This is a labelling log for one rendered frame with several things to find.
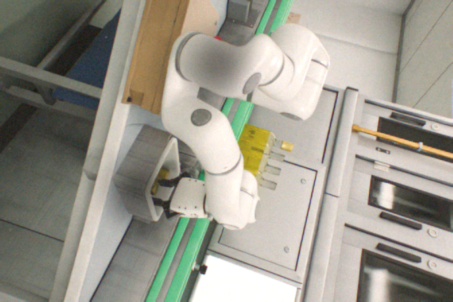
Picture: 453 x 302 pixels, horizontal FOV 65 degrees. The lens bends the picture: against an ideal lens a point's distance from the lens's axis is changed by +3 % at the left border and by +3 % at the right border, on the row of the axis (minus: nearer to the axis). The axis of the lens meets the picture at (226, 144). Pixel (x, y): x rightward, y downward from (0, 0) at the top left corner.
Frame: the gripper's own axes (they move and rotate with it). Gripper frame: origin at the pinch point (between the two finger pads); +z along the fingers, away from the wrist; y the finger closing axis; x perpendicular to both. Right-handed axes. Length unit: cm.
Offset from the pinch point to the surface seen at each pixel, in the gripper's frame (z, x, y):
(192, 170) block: -3.2, -7.3, 11.8
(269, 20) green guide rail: -10, -10, 88
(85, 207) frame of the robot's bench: 12.0, 10.5, -11.9
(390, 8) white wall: -77, -374, 596
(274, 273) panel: -28.7, -40.3, -4.9
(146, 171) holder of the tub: -3.8, 15.7, -1.8
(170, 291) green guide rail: -6.3, -15.3, -22.0
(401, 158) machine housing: -68, -57, 57
